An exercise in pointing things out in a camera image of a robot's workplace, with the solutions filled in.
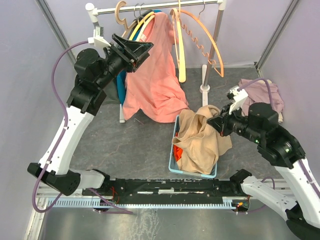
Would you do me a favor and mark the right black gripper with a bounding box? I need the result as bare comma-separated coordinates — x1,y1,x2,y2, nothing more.
206,102,263,144

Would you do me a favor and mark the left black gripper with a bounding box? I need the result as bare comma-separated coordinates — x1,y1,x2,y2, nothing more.
95,33,155,89

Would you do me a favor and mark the beige t shirt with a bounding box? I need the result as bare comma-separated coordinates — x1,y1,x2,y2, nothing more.
172,105,232,175

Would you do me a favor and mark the pink t shirt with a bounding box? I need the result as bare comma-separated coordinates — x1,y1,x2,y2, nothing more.
122,12,188,123

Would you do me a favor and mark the orange t shirt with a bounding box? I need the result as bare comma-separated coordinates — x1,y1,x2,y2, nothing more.
173,144,183,162

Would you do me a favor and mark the orange plastic hanger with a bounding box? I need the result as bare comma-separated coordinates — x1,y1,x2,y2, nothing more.
179,0,225,78

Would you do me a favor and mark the pale peach plastic hanger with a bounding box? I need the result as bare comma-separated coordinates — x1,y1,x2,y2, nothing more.
170,0,186,83

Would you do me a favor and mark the cream plastic hanger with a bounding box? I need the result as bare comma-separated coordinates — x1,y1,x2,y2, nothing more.
136,12,155,42

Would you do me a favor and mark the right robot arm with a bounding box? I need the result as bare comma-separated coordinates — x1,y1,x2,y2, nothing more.
206,102,320,240

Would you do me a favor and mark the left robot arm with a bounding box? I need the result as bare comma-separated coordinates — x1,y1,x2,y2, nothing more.
27,34,154,196

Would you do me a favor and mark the yellow plastic hanger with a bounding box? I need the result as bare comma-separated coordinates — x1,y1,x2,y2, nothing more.
129,11,155,41

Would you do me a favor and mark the teal blue t shirt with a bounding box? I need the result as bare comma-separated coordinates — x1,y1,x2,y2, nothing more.
116,9,161,105

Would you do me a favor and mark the beige wooden hanger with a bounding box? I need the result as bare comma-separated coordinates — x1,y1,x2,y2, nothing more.
114,0,136,38

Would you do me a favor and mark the dark grey t shirt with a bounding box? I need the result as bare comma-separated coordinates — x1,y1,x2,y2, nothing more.
102,78,120,105

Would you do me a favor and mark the lilac t shirt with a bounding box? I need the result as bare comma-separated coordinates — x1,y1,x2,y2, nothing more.
242,80,270,116

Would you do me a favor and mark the cream folded t shirt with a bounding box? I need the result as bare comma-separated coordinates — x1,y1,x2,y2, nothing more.
267,79,284,123

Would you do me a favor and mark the white metal clothes rack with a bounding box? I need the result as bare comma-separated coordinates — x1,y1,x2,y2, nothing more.
85,0,226,124

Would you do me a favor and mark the light blue plastic basket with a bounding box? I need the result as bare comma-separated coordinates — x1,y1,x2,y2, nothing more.
168,114,218,179

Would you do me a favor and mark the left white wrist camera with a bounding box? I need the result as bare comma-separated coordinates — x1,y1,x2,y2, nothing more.
87,26,111,49

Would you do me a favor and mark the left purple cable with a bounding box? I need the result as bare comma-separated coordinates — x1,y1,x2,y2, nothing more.
32,41,133,215

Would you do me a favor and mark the purple cable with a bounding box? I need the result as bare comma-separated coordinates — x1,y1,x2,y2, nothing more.
234,77,320,215
32,41,133,215

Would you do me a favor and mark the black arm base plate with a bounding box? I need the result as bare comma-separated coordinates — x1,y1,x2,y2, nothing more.
96,178,248,205

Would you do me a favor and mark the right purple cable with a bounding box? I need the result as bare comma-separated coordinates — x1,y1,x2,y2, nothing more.
234,77,320,215

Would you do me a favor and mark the light blue cable duct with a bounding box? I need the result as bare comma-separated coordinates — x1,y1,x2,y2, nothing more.
46,197,237,208

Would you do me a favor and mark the aluminium frame rail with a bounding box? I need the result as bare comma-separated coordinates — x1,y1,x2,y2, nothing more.
37,178,296,201

